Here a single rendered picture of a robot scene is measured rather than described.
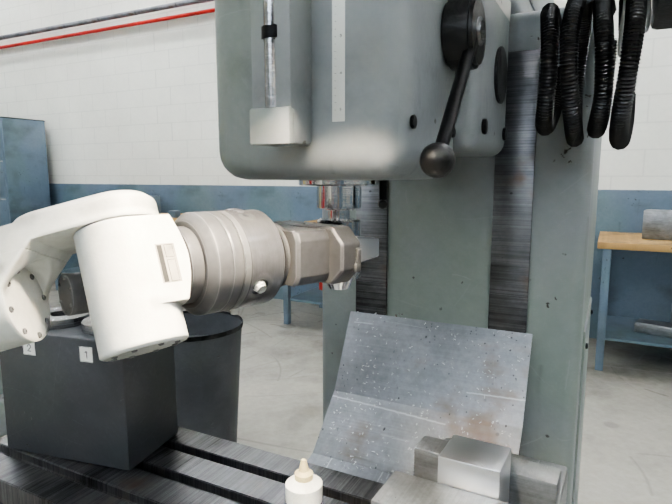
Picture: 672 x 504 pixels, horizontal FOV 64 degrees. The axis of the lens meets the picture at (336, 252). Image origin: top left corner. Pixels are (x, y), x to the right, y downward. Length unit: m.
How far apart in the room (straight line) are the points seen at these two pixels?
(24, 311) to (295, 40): 0.30
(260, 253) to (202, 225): 0.05
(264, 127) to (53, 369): 0.54
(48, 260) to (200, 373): 2.01
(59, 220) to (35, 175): 7.46
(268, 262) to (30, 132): 7.49
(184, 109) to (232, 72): 5.89
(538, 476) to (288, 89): 0.44
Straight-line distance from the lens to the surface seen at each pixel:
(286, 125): 0.45
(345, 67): 0.47
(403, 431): 0.92
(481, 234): 0.90
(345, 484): 0.78
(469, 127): 0.63
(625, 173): 4.71
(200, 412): 2.54
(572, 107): 0.71
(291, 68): 0.46
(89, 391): 0.85
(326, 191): 0.55
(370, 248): 0.56
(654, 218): 4.21
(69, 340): 0.84
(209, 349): 2.43
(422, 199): 0.92
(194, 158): 6.31
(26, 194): 7.82
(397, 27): 0.47
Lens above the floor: 1.31
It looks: 8 degrees down
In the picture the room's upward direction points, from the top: straight up
